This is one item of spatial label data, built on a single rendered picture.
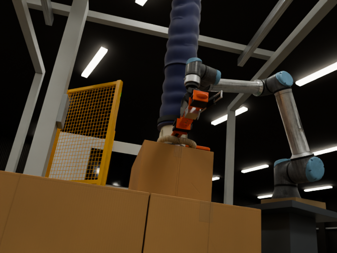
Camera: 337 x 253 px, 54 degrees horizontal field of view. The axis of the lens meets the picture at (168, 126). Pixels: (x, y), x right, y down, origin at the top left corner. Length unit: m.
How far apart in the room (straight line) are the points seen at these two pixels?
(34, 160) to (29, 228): 2.12
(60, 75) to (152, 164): 1.99
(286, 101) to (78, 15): 2.52
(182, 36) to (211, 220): 1.54
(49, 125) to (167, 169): 1.77
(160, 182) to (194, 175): 0.20
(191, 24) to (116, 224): 1.73
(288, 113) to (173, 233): 1.38
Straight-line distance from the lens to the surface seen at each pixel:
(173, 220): 1.12
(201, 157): 1.83
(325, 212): 2.28
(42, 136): 3.26
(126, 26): 4.64
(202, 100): 1.55
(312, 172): 2.22
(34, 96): 5.86
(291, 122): 2.26
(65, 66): 3.57
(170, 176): 1.76
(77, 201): 1.10
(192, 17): 2.55
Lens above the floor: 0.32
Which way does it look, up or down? 23 degrees up
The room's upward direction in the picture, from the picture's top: 7 degrees clockwise
